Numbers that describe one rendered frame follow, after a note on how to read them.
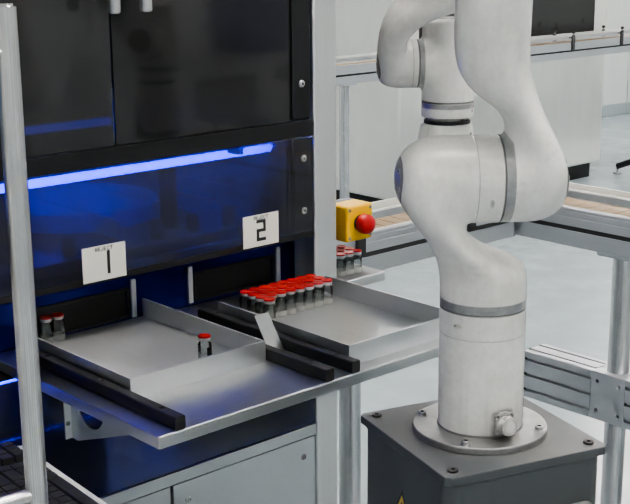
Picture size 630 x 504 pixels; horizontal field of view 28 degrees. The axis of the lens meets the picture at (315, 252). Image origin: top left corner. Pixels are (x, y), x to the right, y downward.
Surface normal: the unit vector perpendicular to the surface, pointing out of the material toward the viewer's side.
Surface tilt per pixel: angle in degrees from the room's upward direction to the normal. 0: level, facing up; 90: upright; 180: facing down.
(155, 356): 0
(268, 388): 0
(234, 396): 0
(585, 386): 90
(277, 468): 90
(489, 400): 90
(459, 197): 100
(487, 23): 95
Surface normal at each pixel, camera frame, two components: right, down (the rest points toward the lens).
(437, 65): -0.06, 0.24
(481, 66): -0.45, 0.44
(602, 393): -0.74, 0.17
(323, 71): 0.67, 0.18
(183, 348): 0.00, -0.97
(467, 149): 0.03, -0.63
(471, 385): -0.36, 0.23
